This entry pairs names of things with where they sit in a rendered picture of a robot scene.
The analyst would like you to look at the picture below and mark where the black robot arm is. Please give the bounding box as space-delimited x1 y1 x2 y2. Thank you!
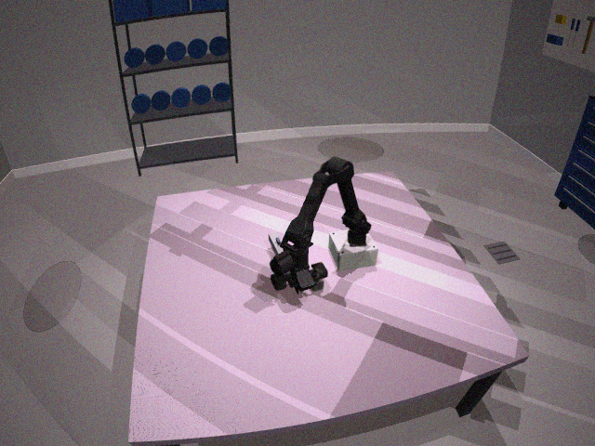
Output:
270 156 371 292

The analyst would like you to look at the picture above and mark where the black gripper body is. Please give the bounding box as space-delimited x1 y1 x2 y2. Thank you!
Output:
270 261 328 291

